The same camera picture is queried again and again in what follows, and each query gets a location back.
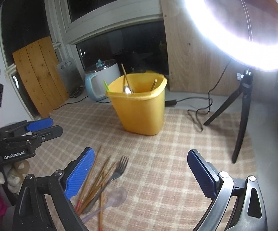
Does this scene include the clear plastic spoon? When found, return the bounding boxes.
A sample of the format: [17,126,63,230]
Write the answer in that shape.
[81,187,128,223]

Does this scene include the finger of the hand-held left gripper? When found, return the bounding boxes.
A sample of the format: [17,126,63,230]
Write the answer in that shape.
[3,117,53,133]
[8,125,64,148]

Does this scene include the grey cutting board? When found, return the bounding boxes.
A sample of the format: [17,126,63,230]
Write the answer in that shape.
[56,57,83,94]

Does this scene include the white window frame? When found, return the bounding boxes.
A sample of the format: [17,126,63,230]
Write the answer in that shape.
[0,0,187,116]

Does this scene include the yellow plastic bin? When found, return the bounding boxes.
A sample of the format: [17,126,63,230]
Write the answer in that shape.
[105,73,167,136]

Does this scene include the black tripod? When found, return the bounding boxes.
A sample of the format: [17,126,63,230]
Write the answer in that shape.
[203,70,254,164]

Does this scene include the black ring light cable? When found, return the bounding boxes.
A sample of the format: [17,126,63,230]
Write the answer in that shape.
[187,61,231,132]

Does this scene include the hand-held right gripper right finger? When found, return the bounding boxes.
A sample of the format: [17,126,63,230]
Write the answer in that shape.
[187,149,268,231]

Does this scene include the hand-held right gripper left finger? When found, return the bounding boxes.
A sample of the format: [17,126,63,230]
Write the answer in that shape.
[12,147,96,231]

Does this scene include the pine plank board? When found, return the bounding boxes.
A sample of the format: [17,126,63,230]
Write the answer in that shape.
[12,36,70,118]

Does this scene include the metal fork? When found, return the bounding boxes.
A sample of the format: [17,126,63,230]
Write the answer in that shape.
[82,156,129,214]

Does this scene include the black scissors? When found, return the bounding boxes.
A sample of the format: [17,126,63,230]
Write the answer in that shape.
[69,85,85,98]

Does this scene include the light oak wooden board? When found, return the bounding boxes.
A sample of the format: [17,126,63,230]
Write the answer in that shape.
[159,0,250,97]

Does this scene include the checked beige tablecloth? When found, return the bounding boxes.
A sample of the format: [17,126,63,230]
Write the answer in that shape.
[0,101,260,231]

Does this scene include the wooden chopsticks bundle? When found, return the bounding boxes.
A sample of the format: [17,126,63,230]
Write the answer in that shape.
[87,162,118,201]

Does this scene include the white ring light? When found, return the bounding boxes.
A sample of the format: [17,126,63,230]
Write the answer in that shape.
[182,0,278,72]

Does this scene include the white blue electric kettle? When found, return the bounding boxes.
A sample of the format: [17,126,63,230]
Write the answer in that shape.
[84,59,121,102]

